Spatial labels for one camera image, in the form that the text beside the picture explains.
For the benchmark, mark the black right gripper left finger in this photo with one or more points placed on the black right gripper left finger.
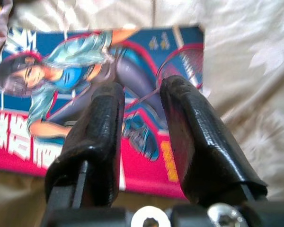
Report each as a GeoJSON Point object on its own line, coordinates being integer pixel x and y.
{"type": "Point", "coordinates": [97, 146]}

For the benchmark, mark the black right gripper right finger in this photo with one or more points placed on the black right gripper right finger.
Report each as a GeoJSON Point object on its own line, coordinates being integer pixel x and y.
{"type": "Point", "coordinates": [203, 153]}

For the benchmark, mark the tennis manga book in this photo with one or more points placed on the tennis manga book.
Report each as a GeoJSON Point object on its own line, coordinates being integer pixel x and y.
{"type": "Point", "coordinates": [137, 54]}

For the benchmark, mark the cream satin bedsheet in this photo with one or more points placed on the cream satin bedsheet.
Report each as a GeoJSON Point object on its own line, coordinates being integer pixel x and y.
{"type": "Point", "coordinates": [251, 59]}

